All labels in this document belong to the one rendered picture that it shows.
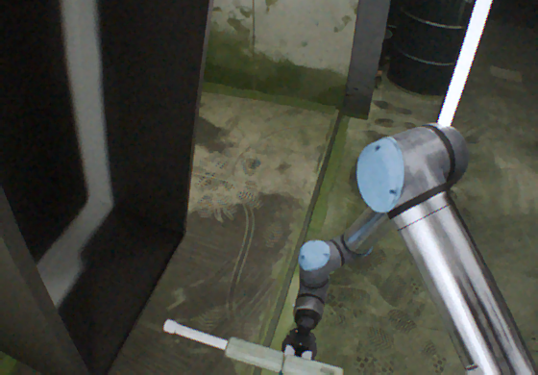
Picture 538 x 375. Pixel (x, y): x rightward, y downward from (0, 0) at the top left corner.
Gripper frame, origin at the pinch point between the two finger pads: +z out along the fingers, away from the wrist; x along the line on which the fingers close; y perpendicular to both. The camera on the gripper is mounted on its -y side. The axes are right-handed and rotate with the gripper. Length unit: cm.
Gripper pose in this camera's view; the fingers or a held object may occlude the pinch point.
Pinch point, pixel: (292, 374)
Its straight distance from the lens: 110.8
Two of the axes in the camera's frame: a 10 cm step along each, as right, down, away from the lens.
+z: -2.6, 5.5, -7.9
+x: -9.6, -2.4, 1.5
